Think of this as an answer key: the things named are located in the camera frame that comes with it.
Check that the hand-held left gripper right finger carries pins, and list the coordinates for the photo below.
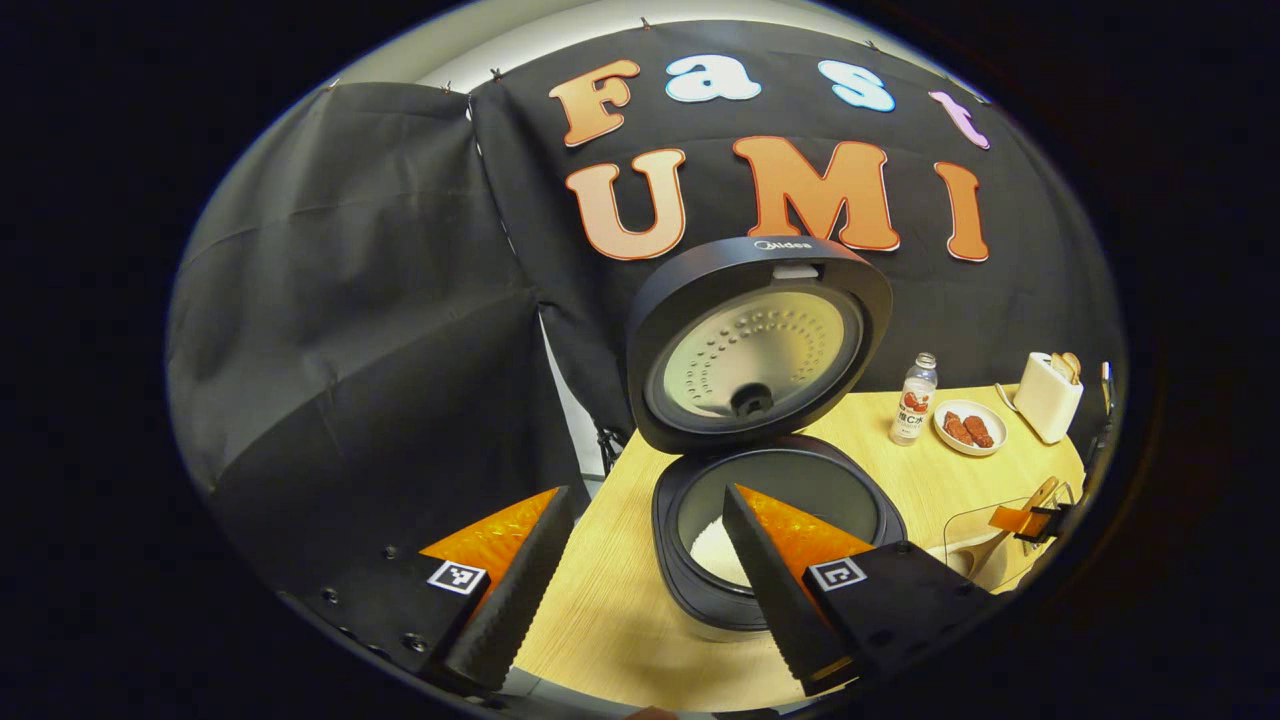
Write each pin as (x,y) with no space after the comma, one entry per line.
(775,600)

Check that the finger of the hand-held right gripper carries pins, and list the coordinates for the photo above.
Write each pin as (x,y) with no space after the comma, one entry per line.
(1010,520)

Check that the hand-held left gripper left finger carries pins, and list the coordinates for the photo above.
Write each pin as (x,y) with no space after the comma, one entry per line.
(520,610)

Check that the white rice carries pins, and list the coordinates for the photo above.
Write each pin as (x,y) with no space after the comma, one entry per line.
(712,555)

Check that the black rice cooker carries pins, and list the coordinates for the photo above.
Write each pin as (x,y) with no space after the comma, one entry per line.
(760,350)

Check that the toast slice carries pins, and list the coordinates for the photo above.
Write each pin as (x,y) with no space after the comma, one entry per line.
(1073,362)
(1063,365)

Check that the white toaster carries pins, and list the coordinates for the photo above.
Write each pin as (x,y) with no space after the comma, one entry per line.
(1045,400)

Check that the red meat slice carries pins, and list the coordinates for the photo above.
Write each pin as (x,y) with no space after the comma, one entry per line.
(979,432)
(957,428)

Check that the white round plate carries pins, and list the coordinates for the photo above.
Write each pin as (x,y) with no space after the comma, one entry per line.
(975,408)

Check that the clear drink bottle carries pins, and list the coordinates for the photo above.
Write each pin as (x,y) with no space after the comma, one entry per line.
(915,398)

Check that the black backdrop cloth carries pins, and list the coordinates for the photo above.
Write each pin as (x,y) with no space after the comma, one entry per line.
(350,300)

